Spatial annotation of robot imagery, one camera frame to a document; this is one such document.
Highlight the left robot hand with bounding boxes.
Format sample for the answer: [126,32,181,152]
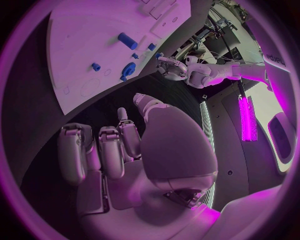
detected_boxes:
[156,56,189,82]

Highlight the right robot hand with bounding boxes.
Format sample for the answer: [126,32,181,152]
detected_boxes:
[56,92,222,240]

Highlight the white task board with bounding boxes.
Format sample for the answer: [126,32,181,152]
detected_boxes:
[45,0,193,116]

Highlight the blue gear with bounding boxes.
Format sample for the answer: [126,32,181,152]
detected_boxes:
[121,61,137,77]

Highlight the blue long cylinder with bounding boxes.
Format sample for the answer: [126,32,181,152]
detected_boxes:
[116,32,139,51]

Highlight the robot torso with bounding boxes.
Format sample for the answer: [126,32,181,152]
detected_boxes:
[198,0,300,214]

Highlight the glowing light bar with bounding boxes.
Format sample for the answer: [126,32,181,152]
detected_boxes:
[236,94,259,142]

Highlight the white cable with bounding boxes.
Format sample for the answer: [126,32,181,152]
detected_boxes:
[198,51,266,66]

